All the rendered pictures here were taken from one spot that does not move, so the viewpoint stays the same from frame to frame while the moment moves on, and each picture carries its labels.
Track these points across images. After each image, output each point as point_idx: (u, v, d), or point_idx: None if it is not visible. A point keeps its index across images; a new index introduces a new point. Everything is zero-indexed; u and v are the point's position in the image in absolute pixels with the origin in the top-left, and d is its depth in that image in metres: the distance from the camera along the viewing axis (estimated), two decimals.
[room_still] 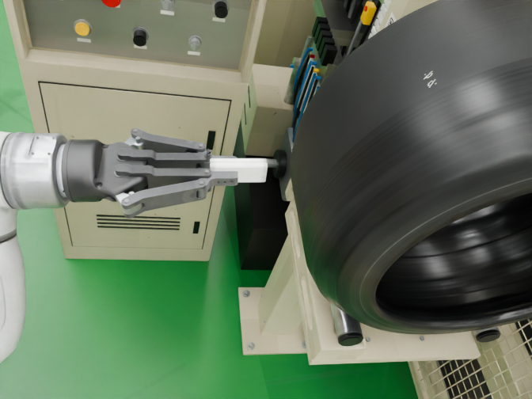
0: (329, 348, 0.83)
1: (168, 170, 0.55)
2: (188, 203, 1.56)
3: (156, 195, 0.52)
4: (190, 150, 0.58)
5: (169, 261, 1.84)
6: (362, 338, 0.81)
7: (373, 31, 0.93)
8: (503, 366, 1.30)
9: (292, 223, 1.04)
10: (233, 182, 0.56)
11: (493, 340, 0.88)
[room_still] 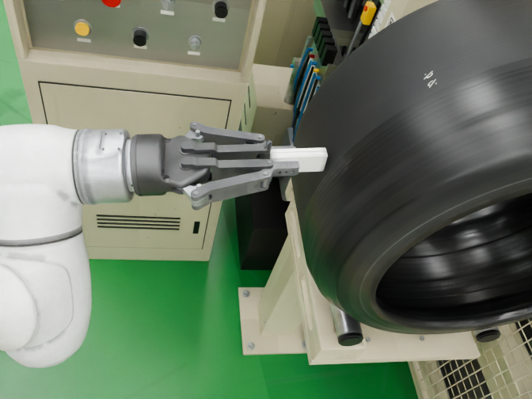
0: (329, 348, 0.83)
1: (231, 162, 0.56)
2: (188, 203, 1.56)
3: (223, 186, 0.53)
4: (249, 141, 0.59)
5: (169, 261, 1.84)
6: (362, 338, 0.81)
7: (373, 31, 0.93)
8: (503, 366, 1.30)
9: (292, 223, 1.04)
10: (294, 172, 0.57)
11: (493, 340, 0.88)
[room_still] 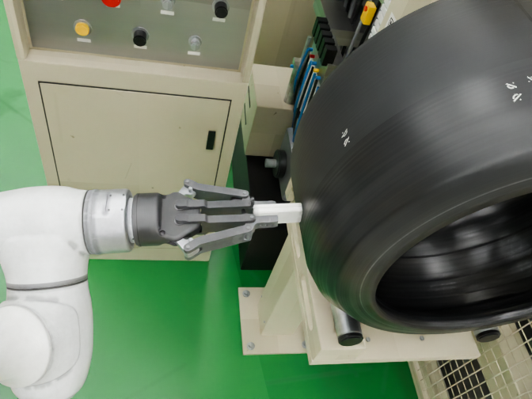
0: (329, 348, 0.83)
1: (218, 217, 0.65)
2: None
3: (211, 240, 0.62)
4: (235, 196, 0.68)
5: (169, 261, 1.84)
6: (359, 334, 0.80)
7: (373, 31, 0.93)
8: (503, 366, 1.30)
9: (292, 223, 1.04)
10: (274, 225, 0.66)
11: (498, 336, 0.87)
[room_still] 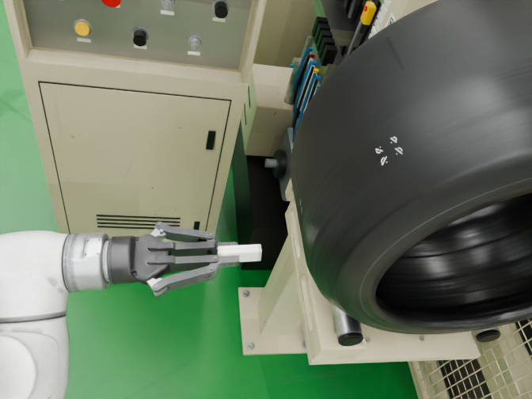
0: (329, 348, 0.83)
1: (185, 258, 0.72)
2: (188, 203, 1.56)
3: (177, 280, 0.70)
4: (202, 238, 0.75)
5: None
6: (359, 334, 0.80)
7: (373, 31, 0.93)
8: (503, 366, 1.30)
9: (292, 223, 1.04)
10: (235, 264, 0.73)
11: (498, 336, 0.87)
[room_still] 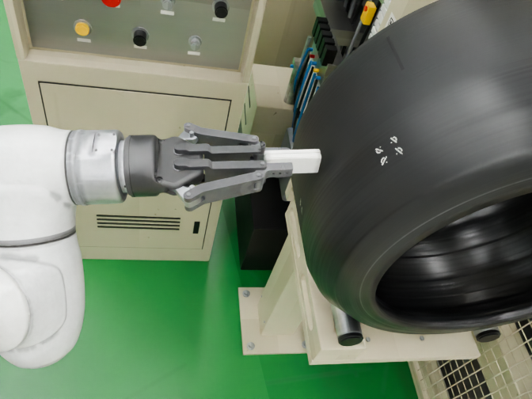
0: (329, 348, 0.83)
1: (225, 163, 0.56)
2: None
3: (216, 188, 0.53)
4: (243, 142, 0.59)
5: (169, 261, 1.84)
6: (359, 334, 0.80)
7: (373, 31, 0.93)
8: (503, 366, 1.30)
9: (292, 223, 1.04)
10: (287, 173, 0.57)
11: (498, 336, 0.87)
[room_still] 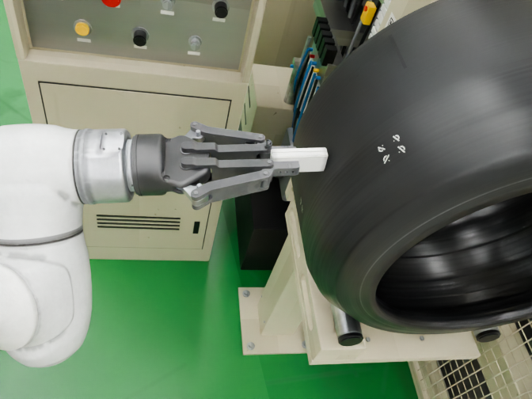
0: (329, 348, 0.83)
1: (231, 161, 0.56)
2: (188, 203, 1.56)
3: (223, 186, 0.53)
4: (249, 141, 0.59)
5: (169, 261, 1.84)
6: (357, 334, 0.79)
7: (373, 31, 0.93)
8: (503, 366, 1.30)
9: (292, 223, 1.04)
10: (294, 172, 0.57)
11: (498, 336, 0.87)
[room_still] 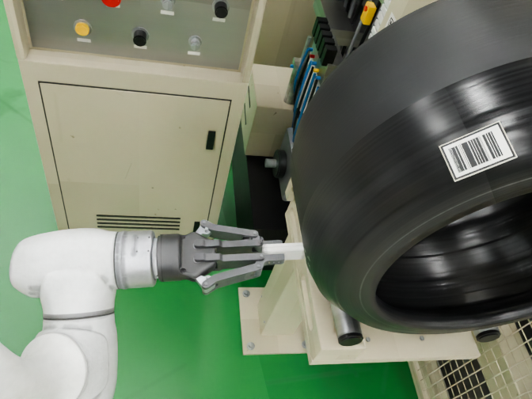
0: (329, 348, 0.83)
1: (233, 256, 0.73)
2: (188, 203, 1.56)
3: (226, 277, 0.71)
4: (246, 236, 0.76)
5: None
6: (338, 340, 0.81)
7: (373, 31, 0.93)
8: (503, 366, 1.30)
9: (292, 223, 1.04)
10: (280, 262, 0.74)
11: (487, 336, 0.86)
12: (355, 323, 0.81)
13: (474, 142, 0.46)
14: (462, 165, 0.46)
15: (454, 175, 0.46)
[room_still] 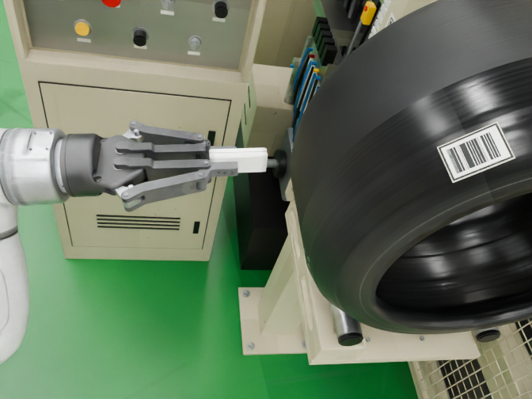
0: (329, 348, 0.83)
1: (167, 162, 0.55)
2: (188, 203, 1.56)
3: (155, 188, 0.52)
4: (189, 141, 0.57)
5: (169, 261, 1.84)
6: (338, 339, 0.80)
7: (373, 31, 0.93)
8: (503, 366, 1.30)
9: (292, 223, 1.04)
10: (233, 172, 0.56)
11: (488, 336, 0.86)
12: (355, 323, 0.81)
13: (472, 143, 0.46)
14: (461, 166, 0.46)
15: (452, 176, 0.46)
